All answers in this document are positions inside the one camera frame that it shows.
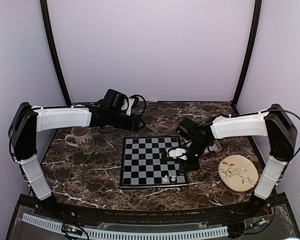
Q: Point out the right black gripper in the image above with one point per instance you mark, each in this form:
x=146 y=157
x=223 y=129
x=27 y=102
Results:
x=192 y=166

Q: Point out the black front rail base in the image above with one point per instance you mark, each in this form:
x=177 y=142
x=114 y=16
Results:
x=159 y=209

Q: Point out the metal tray with wooden rim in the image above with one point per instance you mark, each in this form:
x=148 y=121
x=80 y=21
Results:
x=215 y=147

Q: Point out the black frame post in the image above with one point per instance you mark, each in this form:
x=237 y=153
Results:
x=248 y=53
x=53 y=51

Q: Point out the green circuit board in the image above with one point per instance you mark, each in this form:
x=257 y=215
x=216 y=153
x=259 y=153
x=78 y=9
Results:
x=71 y=230

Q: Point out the white slotted cable duct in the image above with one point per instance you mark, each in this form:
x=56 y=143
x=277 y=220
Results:
x=115 y=231

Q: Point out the right black frame post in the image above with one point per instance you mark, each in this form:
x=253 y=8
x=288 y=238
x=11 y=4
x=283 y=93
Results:
x=248 y=53

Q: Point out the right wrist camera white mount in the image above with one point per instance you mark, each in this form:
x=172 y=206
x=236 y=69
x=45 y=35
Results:
x=175 y=153

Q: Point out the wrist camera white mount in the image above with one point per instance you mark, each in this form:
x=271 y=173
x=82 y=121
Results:
x=175 y=153
x=130 y=104

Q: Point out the black grey chess board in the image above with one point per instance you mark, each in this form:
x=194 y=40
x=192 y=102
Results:
x=142 y=166

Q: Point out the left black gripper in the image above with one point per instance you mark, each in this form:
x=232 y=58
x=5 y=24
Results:
x=134 y=124

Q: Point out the oval bird pattern coaster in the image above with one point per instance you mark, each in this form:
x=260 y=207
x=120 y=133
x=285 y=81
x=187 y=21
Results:
x=238 y=173

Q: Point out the beige mug with dark pattern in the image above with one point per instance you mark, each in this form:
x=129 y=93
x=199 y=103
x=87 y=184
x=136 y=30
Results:
x=81 y=138

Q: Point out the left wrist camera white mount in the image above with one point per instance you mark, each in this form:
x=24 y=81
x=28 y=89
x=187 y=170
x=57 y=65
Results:
x=130 y=104

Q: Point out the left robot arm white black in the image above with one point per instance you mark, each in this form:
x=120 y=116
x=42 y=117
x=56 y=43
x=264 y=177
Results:
x=115 y=109

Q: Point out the left black frame post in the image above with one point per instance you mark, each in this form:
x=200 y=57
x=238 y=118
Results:
x=53 y=51

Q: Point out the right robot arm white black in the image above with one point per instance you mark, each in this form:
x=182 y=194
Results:
x=273 y=123

